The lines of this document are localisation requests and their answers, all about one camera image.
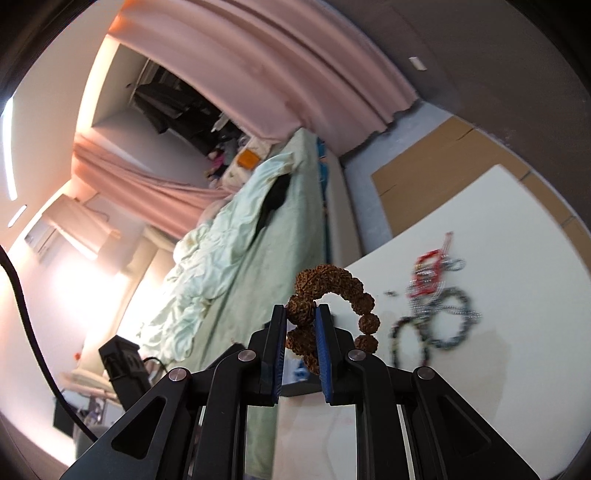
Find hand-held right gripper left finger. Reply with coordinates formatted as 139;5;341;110
60;305;290;480

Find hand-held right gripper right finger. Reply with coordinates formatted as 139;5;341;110
316;305;542;480

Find brown bead bracelet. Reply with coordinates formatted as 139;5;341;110
285;268;380;370

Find dark bead bracelet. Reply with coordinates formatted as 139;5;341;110
392;316;433;368

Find red bead bracelet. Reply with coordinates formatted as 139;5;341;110
410;248;448;297

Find black and white bead bracelet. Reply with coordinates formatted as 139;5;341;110
424;287;482;352

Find silver chain necklace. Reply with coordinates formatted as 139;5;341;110
436;232;468;274

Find bed with green sheet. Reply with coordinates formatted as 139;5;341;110
134;127;366;480

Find light green quilt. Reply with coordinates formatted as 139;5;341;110
136;152;297;361

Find black device on stand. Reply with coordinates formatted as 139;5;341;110
98;335;154;412

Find black garment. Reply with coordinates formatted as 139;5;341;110
255;172;292;232

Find white patterned pillow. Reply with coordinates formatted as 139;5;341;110
221;137;280;191

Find flat cardboard sheets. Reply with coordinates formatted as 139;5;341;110
371;115;591;241

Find pink tied-back curtain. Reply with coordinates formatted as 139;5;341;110
73;133;234;239

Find beige roller blind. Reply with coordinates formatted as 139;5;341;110
43;195;122;260

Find hanging dark clothes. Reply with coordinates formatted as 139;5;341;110
133;75;223;149

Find large pink curtain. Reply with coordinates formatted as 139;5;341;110
110;0;419;156

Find ceiling light strip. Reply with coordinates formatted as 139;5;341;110
2;96;20;202

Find black cable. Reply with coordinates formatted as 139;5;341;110
0;244;99;445

